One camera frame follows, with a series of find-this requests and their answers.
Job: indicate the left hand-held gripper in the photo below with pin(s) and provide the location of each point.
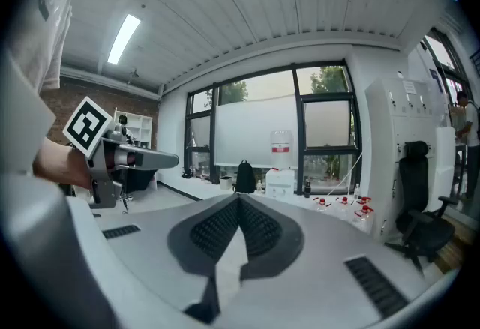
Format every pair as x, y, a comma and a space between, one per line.
88, 129

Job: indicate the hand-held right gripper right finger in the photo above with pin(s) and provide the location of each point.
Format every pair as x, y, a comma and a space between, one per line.
318, 264

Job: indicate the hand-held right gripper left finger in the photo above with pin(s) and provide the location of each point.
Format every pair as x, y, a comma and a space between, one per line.
150, 245

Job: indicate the white water dispenser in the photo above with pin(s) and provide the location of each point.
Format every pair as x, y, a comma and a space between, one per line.
279, 181

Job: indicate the person's left forearm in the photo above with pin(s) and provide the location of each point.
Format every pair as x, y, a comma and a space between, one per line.
60, 166

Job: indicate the clear plastic bottle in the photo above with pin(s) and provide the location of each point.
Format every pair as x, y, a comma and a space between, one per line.
356, 192

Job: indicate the white locker cabinet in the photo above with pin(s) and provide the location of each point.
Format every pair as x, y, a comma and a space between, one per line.
390, 125

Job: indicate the white bookshelf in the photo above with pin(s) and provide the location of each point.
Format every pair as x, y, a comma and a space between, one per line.
144, 129

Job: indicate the white waste bin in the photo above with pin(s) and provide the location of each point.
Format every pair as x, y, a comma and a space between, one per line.
226, 183

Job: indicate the black thermos bottle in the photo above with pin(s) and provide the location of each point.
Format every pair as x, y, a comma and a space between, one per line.
308, 189

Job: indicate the black backpack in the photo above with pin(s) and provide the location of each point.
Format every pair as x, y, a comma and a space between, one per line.
244, 177

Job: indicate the frosted window blind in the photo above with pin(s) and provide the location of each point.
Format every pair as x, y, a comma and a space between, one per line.
255, 132

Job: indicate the large clear bottle red label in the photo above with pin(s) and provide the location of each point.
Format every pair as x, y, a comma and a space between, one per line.
281, 144

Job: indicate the long ceiling light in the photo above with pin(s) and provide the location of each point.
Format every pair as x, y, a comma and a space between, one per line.
123, 39

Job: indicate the black office chair base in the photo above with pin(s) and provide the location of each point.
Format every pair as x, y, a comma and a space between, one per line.
412, 177

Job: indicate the person's short-sleeved shirt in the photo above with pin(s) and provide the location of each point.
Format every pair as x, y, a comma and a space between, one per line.
41, 20

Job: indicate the white ceiling duct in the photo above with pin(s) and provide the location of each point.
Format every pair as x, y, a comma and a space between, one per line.
112, 82

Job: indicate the black window frame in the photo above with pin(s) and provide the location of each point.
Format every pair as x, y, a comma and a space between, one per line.
296, 84

